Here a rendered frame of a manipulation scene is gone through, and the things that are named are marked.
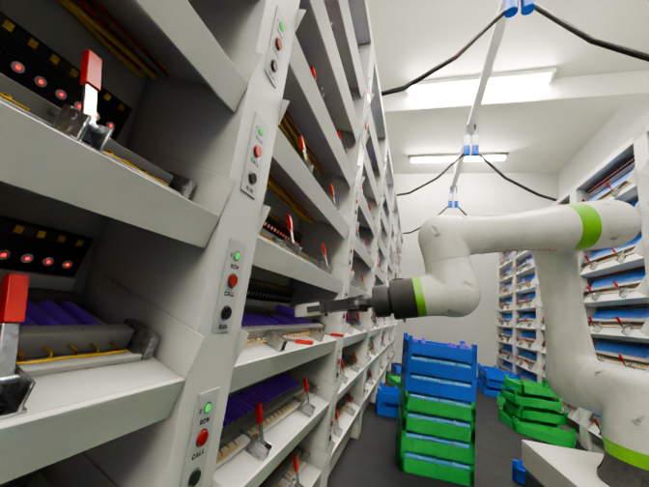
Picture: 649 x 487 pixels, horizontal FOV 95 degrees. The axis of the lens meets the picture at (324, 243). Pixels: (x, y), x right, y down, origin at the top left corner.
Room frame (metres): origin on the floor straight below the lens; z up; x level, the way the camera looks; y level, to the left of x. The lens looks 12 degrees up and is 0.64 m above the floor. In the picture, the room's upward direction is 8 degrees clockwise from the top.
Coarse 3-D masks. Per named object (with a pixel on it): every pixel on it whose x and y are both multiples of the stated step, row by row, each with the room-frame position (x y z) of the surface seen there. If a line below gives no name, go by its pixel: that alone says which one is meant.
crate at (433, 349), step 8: (408, 336) 1.45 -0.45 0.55; (408, 344) 1.43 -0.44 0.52; (416, 344) 1.42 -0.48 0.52; (424, 344) 1.42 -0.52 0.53; (432, 344) 1.41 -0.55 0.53; (440, 344) 1.59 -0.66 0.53; (472, 344) 1.38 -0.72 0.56; (408, 352) 1.43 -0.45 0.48; (416, 352) 1.42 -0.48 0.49; (424, 352) 1.42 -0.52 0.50; (432, 352) 1.41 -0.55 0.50; (440, 352) 1.40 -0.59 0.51; (448, 352) 1.40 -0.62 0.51; (456, 352) 1.39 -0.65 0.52; (464, 352) 1.39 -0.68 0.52; (472, 352) 1.38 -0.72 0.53; (464, 360) 1.39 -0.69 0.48; (472, 360) 1.38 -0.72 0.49
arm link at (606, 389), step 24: (576, 384) 0.80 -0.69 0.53; (600, 384) 0.74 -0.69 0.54; (624, 384) 0.69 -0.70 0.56; (648, 384) 0.66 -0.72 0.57; (600, 408) 0.75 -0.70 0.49; (624, 408) 0.69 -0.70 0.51; (648, 408) 0.66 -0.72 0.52; (624, 432) 0.69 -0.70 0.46; (648, 432) 0.66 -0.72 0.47; (624, 456) 0.70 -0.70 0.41; (648, 456) 0.67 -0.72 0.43
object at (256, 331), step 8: (240, 328) 0.56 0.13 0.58; (248, 328) 0.59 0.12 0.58; (256, 328) 0.61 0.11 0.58; (264, 328) 0.64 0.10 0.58; (272, 328) 0.67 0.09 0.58; (280, 328) 0.71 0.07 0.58; (288, 328) 0.75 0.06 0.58; (296, 328) 0.80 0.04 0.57; (304, 328) 0.86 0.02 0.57; (320, 328) 1.00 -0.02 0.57; (248, 336) 0.58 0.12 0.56; (256, 336) 0.61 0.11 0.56; (264, 336) 0.64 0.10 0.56; (296, 336) 0.77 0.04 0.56
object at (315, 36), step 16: (304, 0) 0.55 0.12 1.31; (320, 0) 0.54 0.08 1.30; (304, 16) 0.60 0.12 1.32; (320, 16) 0.56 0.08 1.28; (304, 32) 0.65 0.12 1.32; (320, 32) 0.59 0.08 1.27; (304, 48) 0.70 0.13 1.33; (320, 48) 0.68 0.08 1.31; (336, 48) 0.67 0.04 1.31; (320, 64) 0.74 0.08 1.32; (336, 64) 0.70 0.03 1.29; (320, 80) 0.81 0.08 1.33; (336, 80) 0.74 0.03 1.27; (336, 96) 0.86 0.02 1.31; (352, 96) 0.87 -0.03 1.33; (336, 112) 0.95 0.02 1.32; (352, 112) 0.90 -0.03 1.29; (336, 128) 1.06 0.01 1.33; (352, 128) 0.95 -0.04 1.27
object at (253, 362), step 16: (256, 304) 0.84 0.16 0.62; (272, 304) 0.93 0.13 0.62; (288, 304) 1.04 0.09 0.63; (320, 320) 1.05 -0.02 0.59; (240, 336) 0.45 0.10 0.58; (304, 336) 0.85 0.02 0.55; (336, 336) 1.03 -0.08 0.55; (240, 352) 0.46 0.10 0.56; (256, 352) 0.56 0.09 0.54; (272, 352) 0.60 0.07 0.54; (288, 352) 0.64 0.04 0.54; (304, 352) 0.75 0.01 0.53; (320, 352) 0.89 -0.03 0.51; (240, 368) 0.48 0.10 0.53; (256, 368) 0.53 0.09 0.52; (272, 368) 0.60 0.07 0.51; (288, 368) 0.69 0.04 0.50; (240, 384) 0.50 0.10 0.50
